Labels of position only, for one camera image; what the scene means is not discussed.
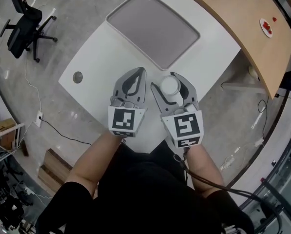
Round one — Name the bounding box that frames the white cup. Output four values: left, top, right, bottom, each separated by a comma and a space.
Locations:
159, 75, 185, 105

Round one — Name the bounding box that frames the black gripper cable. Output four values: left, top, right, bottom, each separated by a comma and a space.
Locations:
173, 152, 286, 234

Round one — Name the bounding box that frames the black floor cable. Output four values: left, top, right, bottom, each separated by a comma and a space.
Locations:
39, 117, 93, 146

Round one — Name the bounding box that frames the wooden crate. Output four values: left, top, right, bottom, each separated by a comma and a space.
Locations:
38, 148, 73, 195

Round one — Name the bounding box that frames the cardboard box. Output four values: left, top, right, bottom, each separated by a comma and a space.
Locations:
0, 118, 17, 151

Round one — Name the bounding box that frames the person's right forearm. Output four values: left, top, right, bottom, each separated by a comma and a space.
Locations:
183, 144, 224, 195

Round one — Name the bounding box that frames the white power strip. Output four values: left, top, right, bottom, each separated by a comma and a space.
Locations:
219, 155, 236, 171

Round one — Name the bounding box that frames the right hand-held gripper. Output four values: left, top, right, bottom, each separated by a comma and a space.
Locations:
150, 72, 205, 149

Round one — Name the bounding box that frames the white plate with red pieces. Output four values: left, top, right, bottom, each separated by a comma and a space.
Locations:
259, 18, 275, 38

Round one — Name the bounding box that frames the grey round table grommet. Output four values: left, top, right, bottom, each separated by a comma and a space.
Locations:
72, 71, 84, 84

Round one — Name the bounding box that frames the white metal shelf frame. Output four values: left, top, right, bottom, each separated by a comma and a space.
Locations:
0, 122, 26, 157

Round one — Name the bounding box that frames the black office chair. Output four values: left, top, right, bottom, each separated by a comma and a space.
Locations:
0, 0, 58, 63

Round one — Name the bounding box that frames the person's black clothing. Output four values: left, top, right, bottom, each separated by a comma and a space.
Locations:
35, 139, 256, 234

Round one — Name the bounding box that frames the white floor cable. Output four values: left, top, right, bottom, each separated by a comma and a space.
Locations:
23, 56, 42, 113

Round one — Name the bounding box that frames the large grey dish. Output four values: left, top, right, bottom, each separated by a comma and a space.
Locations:
105, 0, 201, 72

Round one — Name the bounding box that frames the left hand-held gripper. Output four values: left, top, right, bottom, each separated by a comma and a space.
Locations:
108, 67, 148, 138

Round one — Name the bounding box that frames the person's left forearm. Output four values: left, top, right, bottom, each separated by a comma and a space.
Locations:
65, 130, 127, 200

